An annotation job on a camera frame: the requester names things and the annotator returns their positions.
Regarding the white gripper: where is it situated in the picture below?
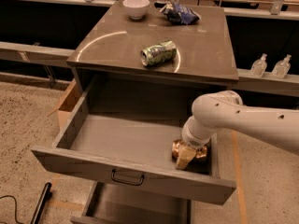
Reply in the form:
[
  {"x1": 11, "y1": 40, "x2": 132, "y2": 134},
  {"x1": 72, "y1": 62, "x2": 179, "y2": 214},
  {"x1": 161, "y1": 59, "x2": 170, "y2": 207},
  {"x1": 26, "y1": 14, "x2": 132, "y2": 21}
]
[{"x1": 176, "y1": 116, "x2": 218, "y2": 170}]

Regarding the orange soda can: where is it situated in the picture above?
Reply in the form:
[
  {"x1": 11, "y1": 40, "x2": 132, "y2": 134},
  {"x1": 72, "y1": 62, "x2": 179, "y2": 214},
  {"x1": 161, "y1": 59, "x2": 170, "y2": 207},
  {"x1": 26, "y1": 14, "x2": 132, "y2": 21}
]
[{"x1": 172, "y1": 140, "x2": 208, "y2": 161}]

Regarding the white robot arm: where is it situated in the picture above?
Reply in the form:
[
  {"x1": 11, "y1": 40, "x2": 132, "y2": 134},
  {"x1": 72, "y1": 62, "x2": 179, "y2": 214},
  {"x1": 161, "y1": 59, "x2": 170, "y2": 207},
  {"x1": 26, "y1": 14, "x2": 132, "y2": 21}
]
[{"x1": 176, "y1": 91, "x2": 299, "y2": 170}]

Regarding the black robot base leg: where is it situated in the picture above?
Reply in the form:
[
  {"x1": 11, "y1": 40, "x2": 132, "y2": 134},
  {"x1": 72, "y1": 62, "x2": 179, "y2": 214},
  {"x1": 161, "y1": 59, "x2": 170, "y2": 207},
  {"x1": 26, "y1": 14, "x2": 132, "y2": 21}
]
[{"x1": 30, "y1": 182, "x2": 52, "y2": 224}]

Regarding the grey open top drawer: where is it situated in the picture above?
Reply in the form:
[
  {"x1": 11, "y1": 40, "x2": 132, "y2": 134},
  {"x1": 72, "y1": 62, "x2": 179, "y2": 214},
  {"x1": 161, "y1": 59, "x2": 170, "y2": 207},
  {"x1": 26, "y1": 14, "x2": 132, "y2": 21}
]
[{"x1": 32, "y1": 75, "x2": 236, "y2": 204}]

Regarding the grey open drawer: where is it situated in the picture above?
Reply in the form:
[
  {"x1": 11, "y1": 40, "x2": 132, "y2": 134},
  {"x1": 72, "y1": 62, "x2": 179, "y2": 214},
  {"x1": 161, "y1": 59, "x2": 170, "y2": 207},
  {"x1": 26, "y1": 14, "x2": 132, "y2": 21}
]
[
  {"x1": 70, "y1": 182, "x2": 191, "y2": 224},
  {"x1": 32, "y1": 75, "x2": 236, "y2": 204}
]

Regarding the grey open lower drawer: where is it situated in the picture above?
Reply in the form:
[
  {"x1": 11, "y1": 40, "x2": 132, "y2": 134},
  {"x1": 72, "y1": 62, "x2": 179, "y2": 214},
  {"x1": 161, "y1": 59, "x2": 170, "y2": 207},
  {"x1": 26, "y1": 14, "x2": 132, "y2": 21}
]
[{"x1": 70, "y1": 182, "x2": 191, "y2": 224}]

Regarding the green soda can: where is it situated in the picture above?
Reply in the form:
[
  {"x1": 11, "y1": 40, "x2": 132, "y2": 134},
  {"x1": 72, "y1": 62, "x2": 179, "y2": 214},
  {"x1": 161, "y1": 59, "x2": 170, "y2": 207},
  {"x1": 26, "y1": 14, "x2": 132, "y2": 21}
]
[{"x1": 140, "y1": 41, "x2": 177, "y2": 67}]

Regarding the grey cabinet with counter top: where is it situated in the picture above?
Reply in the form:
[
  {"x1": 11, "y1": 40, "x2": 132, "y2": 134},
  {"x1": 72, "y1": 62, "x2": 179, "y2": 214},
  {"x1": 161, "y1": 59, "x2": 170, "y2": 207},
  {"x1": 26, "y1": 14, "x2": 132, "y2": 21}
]
[{"x1": 66, "y1": 0, "x2": 240, "y2": 125}]

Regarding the clear sanitizer bottle left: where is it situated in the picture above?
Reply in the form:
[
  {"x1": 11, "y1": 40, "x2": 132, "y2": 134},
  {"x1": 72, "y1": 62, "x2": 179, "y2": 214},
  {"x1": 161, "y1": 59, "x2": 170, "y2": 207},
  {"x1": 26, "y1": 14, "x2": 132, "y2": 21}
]
[{"x1": 249, "y1": 53, "x2": 267, "y2": 77}]

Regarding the clear sanitizer bottle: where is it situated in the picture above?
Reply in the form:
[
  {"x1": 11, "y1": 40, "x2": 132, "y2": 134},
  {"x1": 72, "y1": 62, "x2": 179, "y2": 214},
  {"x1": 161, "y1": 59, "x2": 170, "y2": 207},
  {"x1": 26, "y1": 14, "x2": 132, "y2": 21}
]
[
  {"x1": 249, "y1": 53, "x2": 267, "y2": 77},
  {"x1": 272, "y1": 54, "x2": 292, "y2": 78}
]

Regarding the cardboard box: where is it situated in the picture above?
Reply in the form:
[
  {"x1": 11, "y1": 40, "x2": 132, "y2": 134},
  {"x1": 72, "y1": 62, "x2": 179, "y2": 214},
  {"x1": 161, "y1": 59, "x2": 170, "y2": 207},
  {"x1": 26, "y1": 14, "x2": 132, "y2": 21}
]
[{"x1": 48, "y1": 79, "x2": 80, "y2": 128}]

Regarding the clear sanitizer bottle right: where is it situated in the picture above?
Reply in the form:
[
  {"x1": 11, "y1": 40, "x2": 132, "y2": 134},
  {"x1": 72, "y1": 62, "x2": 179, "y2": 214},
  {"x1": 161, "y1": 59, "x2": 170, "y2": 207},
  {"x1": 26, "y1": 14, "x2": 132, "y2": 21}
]
[{"x1": 272, "y1": 54, "x2": 292, "y2": 78}]

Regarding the blue chip bag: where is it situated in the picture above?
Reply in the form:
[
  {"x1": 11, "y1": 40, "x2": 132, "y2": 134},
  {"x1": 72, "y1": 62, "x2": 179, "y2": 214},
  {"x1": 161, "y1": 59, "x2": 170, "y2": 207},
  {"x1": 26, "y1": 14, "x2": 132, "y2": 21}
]
[{"x1": 159, "y1": 2, "x2": 201, "y2": 25}]

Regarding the white ceramic bowl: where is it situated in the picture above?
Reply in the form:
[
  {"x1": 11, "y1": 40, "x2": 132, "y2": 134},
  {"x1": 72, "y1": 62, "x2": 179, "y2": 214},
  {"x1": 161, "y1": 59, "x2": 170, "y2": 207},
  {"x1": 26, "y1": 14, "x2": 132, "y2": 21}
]
[{"x1": 122, "y1": 0, "x2": 150, "y2": 20}]

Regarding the black drawer handle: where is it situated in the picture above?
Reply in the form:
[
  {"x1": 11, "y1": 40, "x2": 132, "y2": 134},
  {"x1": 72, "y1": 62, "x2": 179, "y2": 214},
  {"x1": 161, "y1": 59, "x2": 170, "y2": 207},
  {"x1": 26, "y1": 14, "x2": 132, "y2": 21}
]
[{"x1": 110, "y1": 169, "x2": 144, "y2": 187}]

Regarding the black floor cable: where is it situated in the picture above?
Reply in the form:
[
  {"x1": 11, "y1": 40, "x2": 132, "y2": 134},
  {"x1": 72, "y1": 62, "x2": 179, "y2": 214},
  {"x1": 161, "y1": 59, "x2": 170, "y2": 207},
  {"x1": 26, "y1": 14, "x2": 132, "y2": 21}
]
[{"x1": 0, "y1": 195, "x2": 25, "y2": 224}]

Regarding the grey metal rail shelf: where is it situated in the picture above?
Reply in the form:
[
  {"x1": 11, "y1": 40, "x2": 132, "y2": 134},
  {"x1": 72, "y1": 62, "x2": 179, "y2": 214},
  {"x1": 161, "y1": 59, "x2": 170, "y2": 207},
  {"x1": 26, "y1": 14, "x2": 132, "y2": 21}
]
[{"x1": 0, "y1": 42, "x2": 74, "y2": 67}]

